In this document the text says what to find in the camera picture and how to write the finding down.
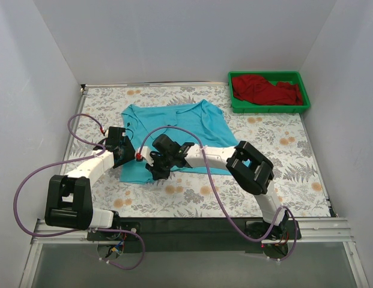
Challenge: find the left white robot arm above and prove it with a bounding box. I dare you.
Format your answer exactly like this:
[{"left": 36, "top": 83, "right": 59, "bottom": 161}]
[{"left": 44, "top": 127, "right": 135, "bottom": 240}]

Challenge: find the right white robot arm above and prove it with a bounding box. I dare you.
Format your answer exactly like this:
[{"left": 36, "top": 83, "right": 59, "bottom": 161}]
[{"left": 136, "top": 134, "right": 289, "bottom": 239}]

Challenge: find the green plastic bin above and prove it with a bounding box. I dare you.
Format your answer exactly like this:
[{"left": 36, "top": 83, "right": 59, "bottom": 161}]
[{"left": 228, "top": 71, "right": 311, "bottom": 113}]

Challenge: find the red t shirt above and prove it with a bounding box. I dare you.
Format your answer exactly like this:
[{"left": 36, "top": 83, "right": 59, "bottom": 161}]
[{"left": 231, "top": 74, "right": 303, "bottom": 106}]

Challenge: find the floral tablecloth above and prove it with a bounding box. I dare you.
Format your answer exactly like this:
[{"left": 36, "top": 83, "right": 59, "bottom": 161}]
[{"left": 62, "top": 85, "right": 330, "bottom": 218}]

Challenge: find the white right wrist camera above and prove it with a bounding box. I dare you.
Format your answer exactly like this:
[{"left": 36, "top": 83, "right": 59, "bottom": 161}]
[{"left": 135, "top": 146, "right": 154, "bottom": 166}]

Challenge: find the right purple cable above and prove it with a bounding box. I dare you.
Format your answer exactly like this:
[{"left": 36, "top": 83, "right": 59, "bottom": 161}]
[{"left": 140, "top": 125, "right": 300, "bottom": 266}]

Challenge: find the purple cable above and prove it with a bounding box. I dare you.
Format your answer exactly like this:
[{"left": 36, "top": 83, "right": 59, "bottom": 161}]
[
  {"left": 140, "top": 125, "right": 300, "bottom": 266},
  {"left": 13, "top": 114, "right": 145, "bottom": 271}
]

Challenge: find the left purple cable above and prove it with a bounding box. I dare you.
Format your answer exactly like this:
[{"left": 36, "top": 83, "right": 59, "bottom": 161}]
[{"left": 13, "top": 114, "right": 145, "bottom": 271}]

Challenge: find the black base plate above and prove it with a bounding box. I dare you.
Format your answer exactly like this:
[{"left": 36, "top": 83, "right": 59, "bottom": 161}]
[{"left": 86, "top": 217, "right": 296, "bottom": 255}]

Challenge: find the aluminium front rail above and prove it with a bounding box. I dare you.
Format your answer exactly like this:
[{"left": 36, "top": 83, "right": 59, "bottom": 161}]
[{"left": 32, "top": 217, "right": 354, "bottom": 243}]

